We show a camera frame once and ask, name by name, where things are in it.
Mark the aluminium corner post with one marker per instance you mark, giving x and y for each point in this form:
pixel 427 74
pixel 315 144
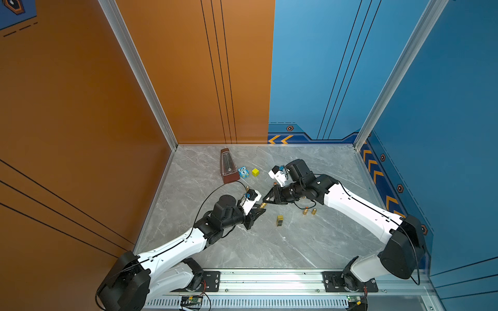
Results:
pixel 129 49
pixel 423 28

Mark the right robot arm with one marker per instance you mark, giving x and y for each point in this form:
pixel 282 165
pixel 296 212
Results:
pixel 402 237

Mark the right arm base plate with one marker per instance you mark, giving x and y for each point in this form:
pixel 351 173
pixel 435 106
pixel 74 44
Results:
pixel 332 282

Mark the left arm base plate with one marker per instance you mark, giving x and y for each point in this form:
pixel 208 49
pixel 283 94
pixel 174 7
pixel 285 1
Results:
pixel 207 281

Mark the right aluminium corner post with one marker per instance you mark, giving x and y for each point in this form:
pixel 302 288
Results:
pixel 423 28

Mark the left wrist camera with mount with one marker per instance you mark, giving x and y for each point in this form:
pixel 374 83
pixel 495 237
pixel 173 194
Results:
pixel 248 201

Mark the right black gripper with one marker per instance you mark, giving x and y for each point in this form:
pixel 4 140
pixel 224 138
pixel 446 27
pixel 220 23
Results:
pixel 278 197

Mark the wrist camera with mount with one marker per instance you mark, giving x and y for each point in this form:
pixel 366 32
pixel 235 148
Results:
pixel 279 174
pixel 248 201

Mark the left green circuit board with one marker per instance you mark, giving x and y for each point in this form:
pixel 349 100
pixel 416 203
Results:
pixel 191 302

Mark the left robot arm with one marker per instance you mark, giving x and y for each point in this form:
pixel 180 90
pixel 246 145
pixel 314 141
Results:
pixel 135 280

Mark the front aluminium rail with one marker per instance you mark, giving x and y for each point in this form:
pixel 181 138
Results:
pixel 300 289

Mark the dark red metronome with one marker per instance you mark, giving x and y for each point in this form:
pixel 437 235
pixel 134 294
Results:
pixel 228 170

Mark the green circuit board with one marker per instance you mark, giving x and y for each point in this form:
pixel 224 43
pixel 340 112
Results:
pixel 361 304
pixel 191 302

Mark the blue owl toy cube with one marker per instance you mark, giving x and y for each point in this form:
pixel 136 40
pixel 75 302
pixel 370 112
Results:
pixel 243 172

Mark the left aluminium corner post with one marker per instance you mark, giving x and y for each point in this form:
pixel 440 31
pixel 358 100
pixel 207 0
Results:
pixel 129 49

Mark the square gold black lipstick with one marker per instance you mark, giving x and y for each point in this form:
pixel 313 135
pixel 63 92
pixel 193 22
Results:
pixel 279 221

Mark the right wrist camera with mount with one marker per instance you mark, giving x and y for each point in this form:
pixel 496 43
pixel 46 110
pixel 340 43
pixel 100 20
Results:
pixel 279 174

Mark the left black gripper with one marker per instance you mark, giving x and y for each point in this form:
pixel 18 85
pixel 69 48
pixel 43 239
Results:
pixel 251 217

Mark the right green circuit board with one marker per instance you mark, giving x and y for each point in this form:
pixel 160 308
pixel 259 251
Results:
pixel 361 304

